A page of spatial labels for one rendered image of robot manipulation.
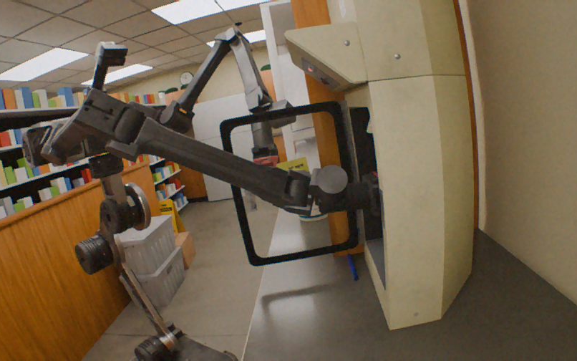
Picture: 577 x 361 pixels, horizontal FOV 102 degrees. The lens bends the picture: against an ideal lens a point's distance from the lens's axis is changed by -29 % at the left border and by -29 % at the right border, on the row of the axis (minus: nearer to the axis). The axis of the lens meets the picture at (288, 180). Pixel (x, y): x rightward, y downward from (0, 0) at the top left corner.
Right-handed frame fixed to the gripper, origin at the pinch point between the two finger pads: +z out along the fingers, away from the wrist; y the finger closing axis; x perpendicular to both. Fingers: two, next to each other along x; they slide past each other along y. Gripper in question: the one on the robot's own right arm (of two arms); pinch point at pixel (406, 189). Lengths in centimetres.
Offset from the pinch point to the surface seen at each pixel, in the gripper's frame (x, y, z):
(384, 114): -17.2, -15.9, -8.8
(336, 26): -31.6, -15.8, -14.7
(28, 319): 77, 54, -198
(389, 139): -13.2, -15.9, -8.2
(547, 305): 22.6, -21.4, 25.8
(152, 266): 86, 145, -150
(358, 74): -23.7, -15.8, -12.2
